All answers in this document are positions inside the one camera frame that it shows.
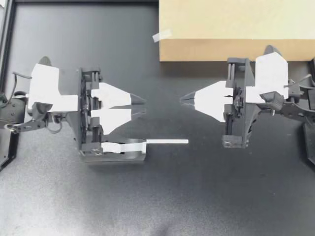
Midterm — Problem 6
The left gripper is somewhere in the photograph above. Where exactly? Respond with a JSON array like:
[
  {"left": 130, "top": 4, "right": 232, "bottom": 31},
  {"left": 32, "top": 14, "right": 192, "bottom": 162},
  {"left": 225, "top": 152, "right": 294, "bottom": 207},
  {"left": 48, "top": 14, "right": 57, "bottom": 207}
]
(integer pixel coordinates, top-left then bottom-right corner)
[{"left": 65, "top": 65, "right": 148, "bottom": 157}]

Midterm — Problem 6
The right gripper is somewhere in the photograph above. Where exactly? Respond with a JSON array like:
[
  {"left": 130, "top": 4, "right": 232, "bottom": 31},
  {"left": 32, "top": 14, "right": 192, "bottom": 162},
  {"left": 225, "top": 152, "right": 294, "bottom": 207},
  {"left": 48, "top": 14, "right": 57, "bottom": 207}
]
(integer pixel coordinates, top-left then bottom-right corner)
[{"left": 180, "top": 57, "right": 262, "bottom": 148}]

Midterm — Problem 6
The cut piece of tape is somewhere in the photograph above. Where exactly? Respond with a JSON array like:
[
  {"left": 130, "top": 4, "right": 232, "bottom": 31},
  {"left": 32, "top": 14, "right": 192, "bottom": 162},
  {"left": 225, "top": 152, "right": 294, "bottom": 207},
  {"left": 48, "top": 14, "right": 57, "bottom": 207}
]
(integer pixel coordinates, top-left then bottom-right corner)
[{"left": 152, "top": 29, "right": 172, "bottom": 43}]

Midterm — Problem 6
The brown cardboard box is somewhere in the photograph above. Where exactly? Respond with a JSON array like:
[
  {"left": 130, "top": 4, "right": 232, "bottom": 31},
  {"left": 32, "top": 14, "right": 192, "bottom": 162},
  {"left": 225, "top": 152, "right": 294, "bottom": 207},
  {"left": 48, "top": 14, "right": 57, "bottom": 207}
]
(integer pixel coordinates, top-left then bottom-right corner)
[{"left": 158, "top": 0, "right": 315, "bottom": 62}]

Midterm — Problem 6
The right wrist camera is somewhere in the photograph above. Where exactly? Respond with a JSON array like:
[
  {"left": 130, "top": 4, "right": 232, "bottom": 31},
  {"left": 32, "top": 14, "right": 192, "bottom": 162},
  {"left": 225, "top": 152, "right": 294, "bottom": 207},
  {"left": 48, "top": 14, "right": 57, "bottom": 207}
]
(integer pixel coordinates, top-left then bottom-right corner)
[{"left": 245, "top": 44, "right": 289, "bottom": 104}]

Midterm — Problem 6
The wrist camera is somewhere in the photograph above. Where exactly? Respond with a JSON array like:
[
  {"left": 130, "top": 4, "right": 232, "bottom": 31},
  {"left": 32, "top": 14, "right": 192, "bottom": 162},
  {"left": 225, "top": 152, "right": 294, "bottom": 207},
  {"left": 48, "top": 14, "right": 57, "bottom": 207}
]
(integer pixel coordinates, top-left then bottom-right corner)
[
  {"left": 27, "top": 56, "right": 80, "bottom": 113},
  {"left": 245, "top": 44, "right": 289, "bottom": 104}
]

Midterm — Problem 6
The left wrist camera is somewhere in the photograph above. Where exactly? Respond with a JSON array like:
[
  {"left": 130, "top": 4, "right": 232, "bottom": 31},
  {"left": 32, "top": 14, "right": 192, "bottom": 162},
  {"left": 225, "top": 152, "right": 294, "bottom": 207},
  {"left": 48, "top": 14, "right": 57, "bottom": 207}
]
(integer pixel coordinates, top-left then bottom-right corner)
[{"left": 27, "top": 56, "right": 80, "bottom": 113}]

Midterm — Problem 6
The black frame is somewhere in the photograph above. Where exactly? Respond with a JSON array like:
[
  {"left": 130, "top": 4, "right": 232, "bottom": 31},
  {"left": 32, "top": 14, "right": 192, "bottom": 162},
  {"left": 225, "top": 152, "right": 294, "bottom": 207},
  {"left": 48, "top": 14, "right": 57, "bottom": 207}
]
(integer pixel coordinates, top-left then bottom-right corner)
[{"left": 0, "top": 0, "right": 160, "bottom": 95}]

